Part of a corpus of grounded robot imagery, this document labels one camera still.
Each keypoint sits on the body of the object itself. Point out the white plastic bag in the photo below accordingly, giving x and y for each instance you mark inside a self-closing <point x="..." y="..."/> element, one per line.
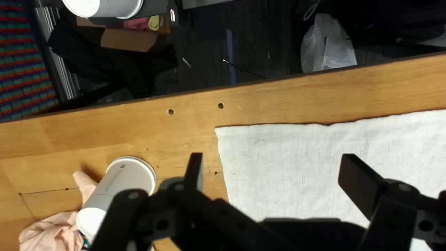
<point x="326" y="46"/>

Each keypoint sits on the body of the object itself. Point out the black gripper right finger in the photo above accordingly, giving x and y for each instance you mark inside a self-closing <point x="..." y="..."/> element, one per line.
<point x="397" y="212"/>

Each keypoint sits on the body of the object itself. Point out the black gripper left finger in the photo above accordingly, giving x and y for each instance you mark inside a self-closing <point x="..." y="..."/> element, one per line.
<point x="194" y="222"/>

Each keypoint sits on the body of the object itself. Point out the white paper cup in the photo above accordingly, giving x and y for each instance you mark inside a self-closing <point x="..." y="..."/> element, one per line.
<point x="123" y="173"/>

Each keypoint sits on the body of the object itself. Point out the white cloth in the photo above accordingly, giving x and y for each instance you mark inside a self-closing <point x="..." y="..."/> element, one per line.
<point x="290" y="170"/>

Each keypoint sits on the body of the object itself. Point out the white roll under table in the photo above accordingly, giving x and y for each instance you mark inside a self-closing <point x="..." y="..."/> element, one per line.
<point x="103" y="8"/>

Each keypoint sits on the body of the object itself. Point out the pink cloth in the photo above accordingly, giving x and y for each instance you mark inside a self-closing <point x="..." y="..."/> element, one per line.
<point x="53" y="233"/>

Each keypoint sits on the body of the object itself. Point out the cardboard box under table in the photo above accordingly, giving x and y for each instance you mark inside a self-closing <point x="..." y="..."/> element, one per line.
<point x="127" y="39"/>

